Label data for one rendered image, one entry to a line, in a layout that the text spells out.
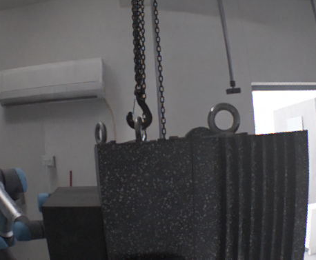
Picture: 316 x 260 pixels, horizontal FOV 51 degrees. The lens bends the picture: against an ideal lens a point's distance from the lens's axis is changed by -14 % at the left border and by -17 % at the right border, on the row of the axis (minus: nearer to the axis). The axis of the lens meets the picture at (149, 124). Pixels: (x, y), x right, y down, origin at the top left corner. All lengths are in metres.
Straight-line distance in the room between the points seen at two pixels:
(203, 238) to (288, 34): 2.71
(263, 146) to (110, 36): 2.34
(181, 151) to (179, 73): 2.23
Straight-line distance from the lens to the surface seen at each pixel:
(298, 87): 3.31
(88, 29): 2.99
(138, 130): 0.96
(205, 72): 2.91
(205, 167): 0.68
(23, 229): 1.29
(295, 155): 0.76
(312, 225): 4.64
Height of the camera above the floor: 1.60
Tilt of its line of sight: 3 degrees up
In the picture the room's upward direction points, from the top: 4 degrees counter-clockwise
